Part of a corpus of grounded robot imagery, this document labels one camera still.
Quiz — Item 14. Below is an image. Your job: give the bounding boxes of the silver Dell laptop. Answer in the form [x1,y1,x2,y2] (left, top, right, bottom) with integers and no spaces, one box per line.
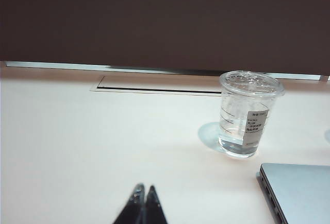
[259,163,330,224]

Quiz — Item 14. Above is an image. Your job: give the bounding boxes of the aluminium partition rail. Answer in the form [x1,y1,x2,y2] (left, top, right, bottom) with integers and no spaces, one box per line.
[5,61,330,82]

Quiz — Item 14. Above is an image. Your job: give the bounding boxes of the white desk cable flap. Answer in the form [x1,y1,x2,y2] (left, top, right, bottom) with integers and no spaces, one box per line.
[89,76,223,97]

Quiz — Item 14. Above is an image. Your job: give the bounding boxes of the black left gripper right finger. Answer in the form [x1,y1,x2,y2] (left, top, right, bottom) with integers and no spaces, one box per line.
[144,184,168,224]

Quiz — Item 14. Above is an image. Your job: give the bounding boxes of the wide brown desk partition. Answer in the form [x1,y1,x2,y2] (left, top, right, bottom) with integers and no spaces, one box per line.
[0,0,330,77]

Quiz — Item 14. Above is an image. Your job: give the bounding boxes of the clear plastic cup 5843 label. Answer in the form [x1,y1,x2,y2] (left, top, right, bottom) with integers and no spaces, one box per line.
[218,70,285,159]

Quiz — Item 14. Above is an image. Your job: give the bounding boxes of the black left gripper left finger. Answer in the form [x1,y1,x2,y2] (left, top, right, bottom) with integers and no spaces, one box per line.
[112,183,146,224]

